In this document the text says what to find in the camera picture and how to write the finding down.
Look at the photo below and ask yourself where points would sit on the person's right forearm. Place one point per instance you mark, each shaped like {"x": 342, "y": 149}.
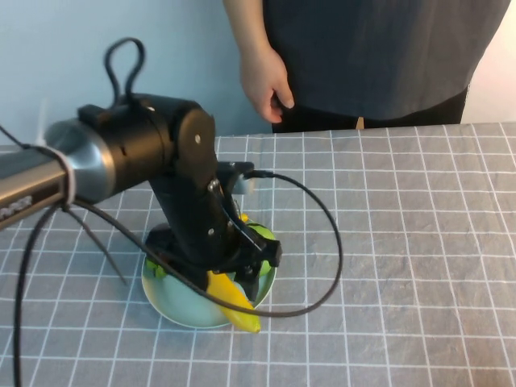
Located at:
{"x": 248, "y": 24}

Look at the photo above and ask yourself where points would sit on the light teal round plate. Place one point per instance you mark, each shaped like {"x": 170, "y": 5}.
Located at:
{"x": 181, "y": 306}

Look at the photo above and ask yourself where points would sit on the person's right hand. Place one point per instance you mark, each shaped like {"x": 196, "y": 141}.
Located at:
{"x": 262, "y": 80}

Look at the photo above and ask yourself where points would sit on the dark purple toy mangosteen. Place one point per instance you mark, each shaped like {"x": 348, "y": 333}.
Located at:
{"x": 155, "y": 270}

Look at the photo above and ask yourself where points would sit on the grey white-checked tablecloth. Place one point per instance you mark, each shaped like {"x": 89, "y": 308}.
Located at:
{"x": 403, "y": 242}

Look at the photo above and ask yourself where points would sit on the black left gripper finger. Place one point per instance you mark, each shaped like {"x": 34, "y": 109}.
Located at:
{"x": 250, "y": 284}
{"x": 195, "y": 278}

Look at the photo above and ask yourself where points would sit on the black trousers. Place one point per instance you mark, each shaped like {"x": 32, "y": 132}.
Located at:
{"x": 322, "y": 121}

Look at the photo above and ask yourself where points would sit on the small green toy watermelon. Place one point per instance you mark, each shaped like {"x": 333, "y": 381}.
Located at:
{"x": 266, "y": 233}

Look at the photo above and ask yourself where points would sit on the yellow toy banana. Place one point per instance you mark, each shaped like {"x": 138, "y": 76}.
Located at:
{"x": 225, "y": 288}

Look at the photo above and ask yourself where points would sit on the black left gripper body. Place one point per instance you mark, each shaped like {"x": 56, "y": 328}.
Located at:
{"x": 201, "y": 254}

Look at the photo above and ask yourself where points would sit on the dark grey shirt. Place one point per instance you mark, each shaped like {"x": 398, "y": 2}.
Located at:
{"x": 383, "y": 52}

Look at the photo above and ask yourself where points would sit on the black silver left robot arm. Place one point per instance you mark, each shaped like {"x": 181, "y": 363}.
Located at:
{"x": 133, "y": 137}

